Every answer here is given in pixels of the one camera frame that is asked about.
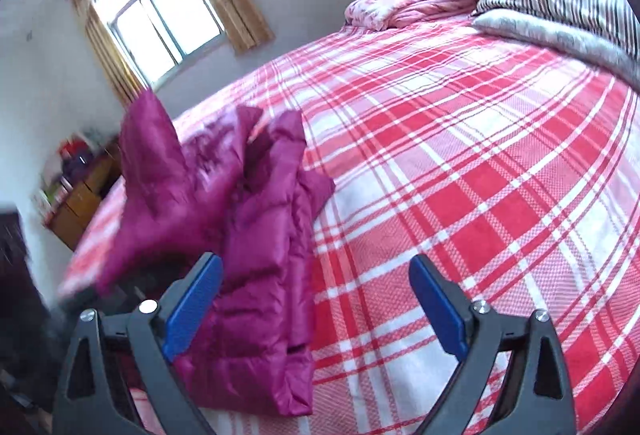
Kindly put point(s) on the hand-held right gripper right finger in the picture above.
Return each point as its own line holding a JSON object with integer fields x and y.
{"x": 440, "y": 310}

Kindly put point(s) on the wooden desk with drawers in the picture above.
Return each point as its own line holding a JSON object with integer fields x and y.
{"x": 82, "y": 210}

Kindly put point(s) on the striped grey folded quilt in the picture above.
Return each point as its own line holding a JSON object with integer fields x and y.
{"x": 560, "y": 10}

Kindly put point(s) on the red bag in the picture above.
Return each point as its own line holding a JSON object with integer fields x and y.
{"x": 74, "y": 147}

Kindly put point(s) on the dark blurred furniture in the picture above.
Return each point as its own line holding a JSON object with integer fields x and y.
{"x": 20, "y": 315}

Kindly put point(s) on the window with metal frame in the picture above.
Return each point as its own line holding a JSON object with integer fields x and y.
{"x": 160, "y": 25}

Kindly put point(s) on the pile of clothes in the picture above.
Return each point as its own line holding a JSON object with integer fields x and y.
{"x": 77, "y": 167}

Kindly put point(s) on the pink floral quilt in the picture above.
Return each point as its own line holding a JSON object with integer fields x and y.
{"x": 415, "y": 5}

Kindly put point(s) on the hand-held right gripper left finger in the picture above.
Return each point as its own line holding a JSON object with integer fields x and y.
{"x": 192, "y": 305}

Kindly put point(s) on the magenta down jacket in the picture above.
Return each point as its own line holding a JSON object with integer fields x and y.
{"x": 260, "y": 240}

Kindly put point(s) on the bed with red plaid sheet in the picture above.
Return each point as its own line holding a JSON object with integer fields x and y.
{"x": 475, "y": 165}

